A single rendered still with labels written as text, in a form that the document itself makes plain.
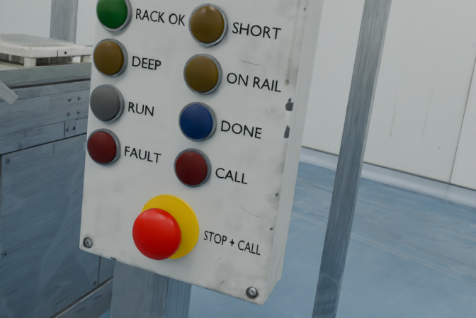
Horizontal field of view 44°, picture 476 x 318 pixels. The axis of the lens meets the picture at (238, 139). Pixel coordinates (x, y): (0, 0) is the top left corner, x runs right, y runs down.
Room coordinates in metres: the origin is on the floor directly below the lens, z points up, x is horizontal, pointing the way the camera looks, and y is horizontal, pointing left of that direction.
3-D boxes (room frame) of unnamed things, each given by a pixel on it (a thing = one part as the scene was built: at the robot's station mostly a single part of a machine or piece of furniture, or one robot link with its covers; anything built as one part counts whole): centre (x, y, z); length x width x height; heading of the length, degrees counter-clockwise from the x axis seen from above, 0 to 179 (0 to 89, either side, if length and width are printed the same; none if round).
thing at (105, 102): (0.46, 0.11, 0.97); 0.03 x 0.01 x 0.03; 70
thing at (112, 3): (0.46, 0.11, 1.04); 0.03 x 0.01 x 0.03; 70
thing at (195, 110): (0.43, 0.03, 0.97); 0.03 x 0.01 x 0.03; 70
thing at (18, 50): (1.51, 0.56, 0.88); 0.25 x 0.24 x 0.02; 70
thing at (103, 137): (0.46, 0.11, 0.93); 0.03 x 0.01 x 0.03; 70
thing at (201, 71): (0.43, 0.03, 1.00); 0.03 x 0.01 x 0.03; 70
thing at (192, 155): (0.43, 0.03, 0.93); 0.03 x 0.01 x 0.03; 70
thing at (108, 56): (0.46, 0.11, 1.00); 0.03 x 0.01 x 0.03; 70
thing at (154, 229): (0.44, 0.05, 0.88); 0.04 x 0.04 x 0.04; 70
